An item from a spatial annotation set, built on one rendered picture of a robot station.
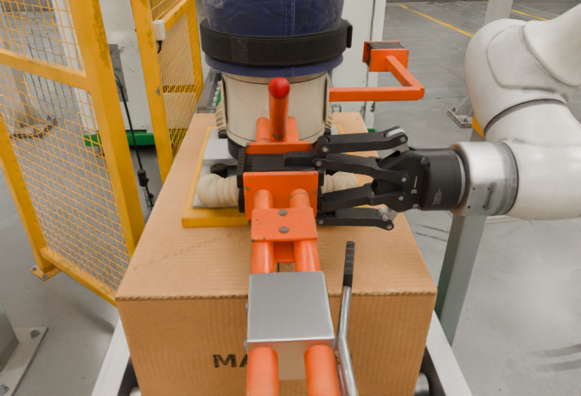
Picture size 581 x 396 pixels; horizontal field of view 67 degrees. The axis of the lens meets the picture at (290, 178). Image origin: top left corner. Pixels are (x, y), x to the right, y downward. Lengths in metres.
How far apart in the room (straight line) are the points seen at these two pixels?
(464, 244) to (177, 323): 0.83
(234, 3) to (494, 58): 0.34
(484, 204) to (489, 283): 1.60
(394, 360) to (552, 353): 1.32
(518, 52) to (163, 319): 0.55
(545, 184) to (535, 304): 1.58
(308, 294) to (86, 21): 0.93
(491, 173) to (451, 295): 0.84
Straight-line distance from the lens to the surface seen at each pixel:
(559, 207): 0.58
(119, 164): 1.27
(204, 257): 0.62
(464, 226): 1.19
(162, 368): 0.68
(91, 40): 1.17
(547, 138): 0.58
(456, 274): 1.29
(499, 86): 0.63
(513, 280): 2.19
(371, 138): 0.50
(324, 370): 0.32
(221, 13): 0.64
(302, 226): 0.42
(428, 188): 0.52
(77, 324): 1.97
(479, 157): 0.54
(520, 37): 0.64
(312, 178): 0.48
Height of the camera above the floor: 1.34
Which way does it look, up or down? 30 degrees down
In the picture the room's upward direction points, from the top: straight up
